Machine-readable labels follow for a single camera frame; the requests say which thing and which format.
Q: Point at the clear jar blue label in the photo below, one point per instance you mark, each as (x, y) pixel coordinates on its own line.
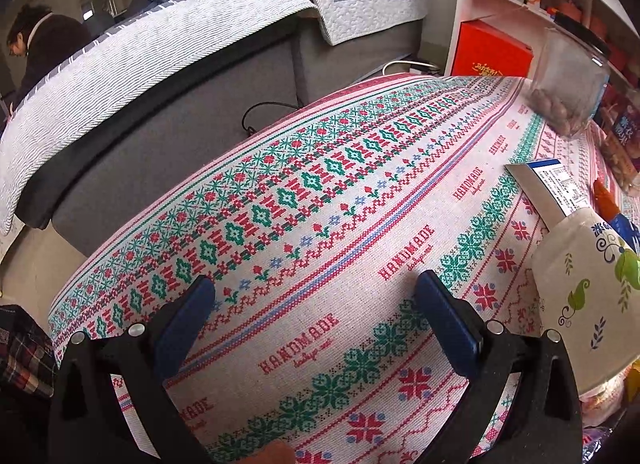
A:
(565, 74)

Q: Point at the striped grey sofa seat cover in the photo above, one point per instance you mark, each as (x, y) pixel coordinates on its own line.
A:
(125, 74)

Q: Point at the clear jar purple label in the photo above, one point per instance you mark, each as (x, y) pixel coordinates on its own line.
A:
(625, 129)

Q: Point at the white flat packet blue edge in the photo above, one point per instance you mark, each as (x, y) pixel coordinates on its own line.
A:
(545, 189)

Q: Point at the flat orange wrapper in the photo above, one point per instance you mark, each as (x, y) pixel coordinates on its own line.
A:
(604, 199)

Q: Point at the person's left hand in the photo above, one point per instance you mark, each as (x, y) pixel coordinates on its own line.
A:
(267, 455)

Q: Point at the printed paper cup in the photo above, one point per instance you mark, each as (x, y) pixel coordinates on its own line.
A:
(585, 304)

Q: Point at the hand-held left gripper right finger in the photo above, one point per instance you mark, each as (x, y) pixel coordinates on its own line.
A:
(445, 324)

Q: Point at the plaid cloth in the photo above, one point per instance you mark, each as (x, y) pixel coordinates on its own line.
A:
(25, 354)

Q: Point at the white power strip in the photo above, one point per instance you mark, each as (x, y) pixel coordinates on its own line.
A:
(425, 69)

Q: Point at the patterned knit-print tablecloth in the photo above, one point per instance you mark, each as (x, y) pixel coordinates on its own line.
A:
(325, 204)

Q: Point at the grey sofa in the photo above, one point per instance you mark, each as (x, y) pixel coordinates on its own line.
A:
(175, 144)

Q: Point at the red cardboard box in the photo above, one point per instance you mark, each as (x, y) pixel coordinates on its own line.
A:
(490, 51)

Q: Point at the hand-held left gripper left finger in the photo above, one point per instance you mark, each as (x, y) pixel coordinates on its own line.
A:
(185, 329)

